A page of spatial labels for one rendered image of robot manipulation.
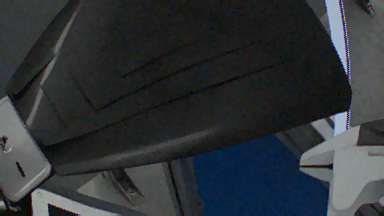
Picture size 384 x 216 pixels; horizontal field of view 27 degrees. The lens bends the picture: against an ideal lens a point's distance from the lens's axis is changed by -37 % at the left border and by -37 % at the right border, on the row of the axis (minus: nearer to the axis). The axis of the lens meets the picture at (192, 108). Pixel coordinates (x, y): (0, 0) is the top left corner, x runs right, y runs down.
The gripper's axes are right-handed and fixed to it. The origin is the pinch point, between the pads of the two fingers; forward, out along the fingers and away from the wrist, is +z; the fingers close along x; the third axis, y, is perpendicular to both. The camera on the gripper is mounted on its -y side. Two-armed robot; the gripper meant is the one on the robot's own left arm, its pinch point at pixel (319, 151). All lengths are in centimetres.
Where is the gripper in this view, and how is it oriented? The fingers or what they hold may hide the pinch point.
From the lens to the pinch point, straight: 58.6
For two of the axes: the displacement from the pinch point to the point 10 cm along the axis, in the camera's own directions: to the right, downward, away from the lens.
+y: -2.2, 8.3, -5.1
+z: -9.7, -1.2, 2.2
